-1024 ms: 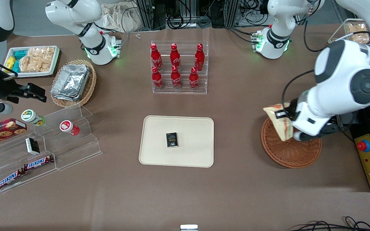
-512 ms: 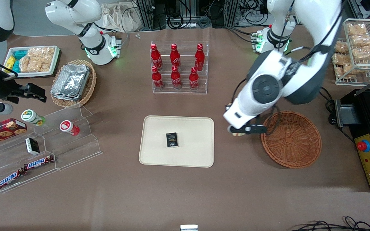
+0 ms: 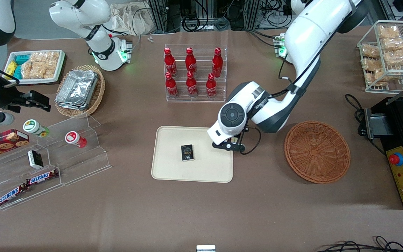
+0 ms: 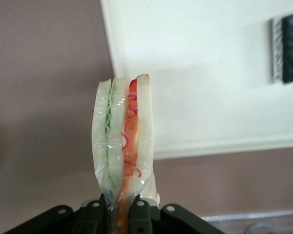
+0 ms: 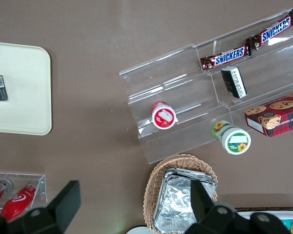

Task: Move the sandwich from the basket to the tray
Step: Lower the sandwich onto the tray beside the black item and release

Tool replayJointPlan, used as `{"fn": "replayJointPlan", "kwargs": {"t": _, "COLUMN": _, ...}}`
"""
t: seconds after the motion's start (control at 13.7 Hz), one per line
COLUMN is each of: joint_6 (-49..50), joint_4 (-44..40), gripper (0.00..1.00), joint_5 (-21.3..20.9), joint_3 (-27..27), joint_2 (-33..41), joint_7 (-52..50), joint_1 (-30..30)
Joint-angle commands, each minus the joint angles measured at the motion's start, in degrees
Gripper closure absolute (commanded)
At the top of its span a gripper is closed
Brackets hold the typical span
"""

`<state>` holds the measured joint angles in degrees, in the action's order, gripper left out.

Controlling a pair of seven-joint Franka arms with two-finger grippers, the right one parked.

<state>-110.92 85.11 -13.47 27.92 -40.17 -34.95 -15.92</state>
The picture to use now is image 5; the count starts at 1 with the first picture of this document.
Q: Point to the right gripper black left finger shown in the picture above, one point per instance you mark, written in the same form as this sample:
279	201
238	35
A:
63	204

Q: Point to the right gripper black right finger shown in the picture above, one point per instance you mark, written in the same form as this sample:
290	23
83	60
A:
202	207

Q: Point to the aluminium foil tray stack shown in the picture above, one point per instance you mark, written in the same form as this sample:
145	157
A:
175	195

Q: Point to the light oval wicker basket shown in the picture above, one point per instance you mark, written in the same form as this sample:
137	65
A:
151	185

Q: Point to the dark board under tray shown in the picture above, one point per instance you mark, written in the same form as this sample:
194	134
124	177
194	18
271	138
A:
258	208

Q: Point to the white rectangular snack tray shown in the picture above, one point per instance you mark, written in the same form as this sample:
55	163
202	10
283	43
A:
268	215

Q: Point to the beige plastic tray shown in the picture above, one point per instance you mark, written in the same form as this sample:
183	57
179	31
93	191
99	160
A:
27	109

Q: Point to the clear acrylic bottle rack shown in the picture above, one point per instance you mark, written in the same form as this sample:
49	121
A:
40	180

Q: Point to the green sunflower yogurt cup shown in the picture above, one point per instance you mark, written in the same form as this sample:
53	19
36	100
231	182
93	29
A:
235	141

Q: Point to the teal snack packet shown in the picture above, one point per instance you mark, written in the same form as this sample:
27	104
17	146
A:
287	225

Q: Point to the red strawberry yogurt cup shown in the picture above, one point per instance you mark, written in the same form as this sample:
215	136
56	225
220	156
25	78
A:
164	117

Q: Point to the red tartan cookie box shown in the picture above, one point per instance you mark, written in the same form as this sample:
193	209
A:
280	114

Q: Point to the small black white box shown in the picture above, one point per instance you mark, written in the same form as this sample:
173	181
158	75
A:
234	83

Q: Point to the clear acrylic stepped shelf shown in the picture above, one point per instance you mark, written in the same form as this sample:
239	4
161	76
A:
185	73

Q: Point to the Snickers chocolate bar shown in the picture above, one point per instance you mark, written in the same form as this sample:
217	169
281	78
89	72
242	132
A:
273	31
228	58

